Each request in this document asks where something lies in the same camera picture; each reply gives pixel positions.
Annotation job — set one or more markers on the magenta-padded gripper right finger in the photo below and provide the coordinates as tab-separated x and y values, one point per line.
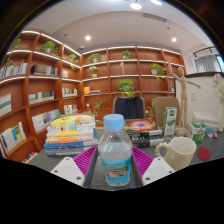
156	170

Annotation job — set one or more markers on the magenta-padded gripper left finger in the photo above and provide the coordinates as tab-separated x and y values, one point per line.
68	170

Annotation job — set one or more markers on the clear blue-capped water bottle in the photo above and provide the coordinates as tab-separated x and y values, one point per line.
115	150

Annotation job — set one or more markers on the cream ceramic mug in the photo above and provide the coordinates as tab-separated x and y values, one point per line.
181	153

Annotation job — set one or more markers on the colourful book stack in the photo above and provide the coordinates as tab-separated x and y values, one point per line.
71	133

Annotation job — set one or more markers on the book stack with nebula cover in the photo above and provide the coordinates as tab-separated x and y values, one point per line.
141	131

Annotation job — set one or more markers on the flat round red coaster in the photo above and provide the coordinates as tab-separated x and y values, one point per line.
204	154

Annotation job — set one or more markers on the green and white drink carton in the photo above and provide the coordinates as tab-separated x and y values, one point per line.
169	121

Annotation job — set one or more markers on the green tissue box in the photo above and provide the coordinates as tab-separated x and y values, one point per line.
196	132

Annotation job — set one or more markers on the brown chair back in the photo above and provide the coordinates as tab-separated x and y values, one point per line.
159	111

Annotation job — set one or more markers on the round printed badge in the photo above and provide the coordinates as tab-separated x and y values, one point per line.
209	135
215	134

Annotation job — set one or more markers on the dark office chair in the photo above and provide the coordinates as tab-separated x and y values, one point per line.
129	107

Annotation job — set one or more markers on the white tissue pack stack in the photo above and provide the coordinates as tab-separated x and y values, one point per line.
205	119

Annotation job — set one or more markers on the wooden artist mannequin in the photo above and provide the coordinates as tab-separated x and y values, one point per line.
182	96

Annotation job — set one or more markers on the wooden shelf unit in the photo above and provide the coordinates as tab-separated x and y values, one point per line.
50	90

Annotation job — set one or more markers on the white partition panel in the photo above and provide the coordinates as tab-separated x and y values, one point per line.
203	96

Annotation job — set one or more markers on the white vase with flowers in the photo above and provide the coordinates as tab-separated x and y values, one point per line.
220	90

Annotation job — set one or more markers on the window with grey curtain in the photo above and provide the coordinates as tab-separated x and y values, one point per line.
206	61

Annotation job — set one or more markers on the round ceiling lights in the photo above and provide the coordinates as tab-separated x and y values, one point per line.
87	38

